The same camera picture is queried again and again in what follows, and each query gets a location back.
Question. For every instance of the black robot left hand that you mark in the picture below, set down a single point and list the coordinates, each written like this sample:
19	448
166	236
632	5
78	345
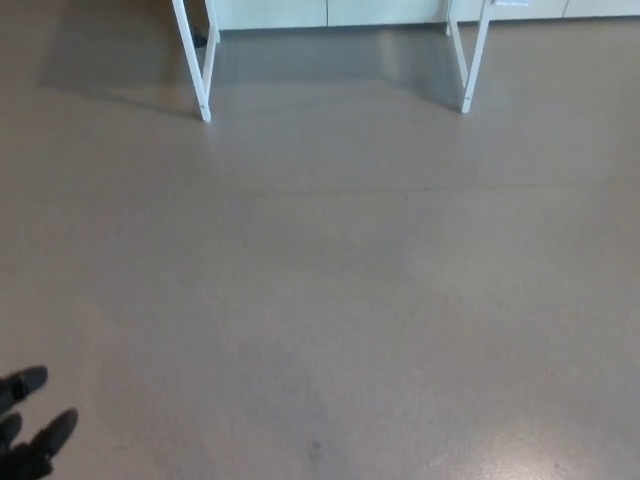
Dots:
20	450

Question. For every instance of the white cabinet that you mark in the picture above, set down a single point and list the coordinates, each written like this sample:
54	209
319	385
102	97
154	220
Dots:
350	10

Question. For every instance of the white desk leg frame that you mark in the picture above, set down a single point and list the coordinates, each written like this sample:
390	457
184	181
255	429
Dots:
197	75
474	60

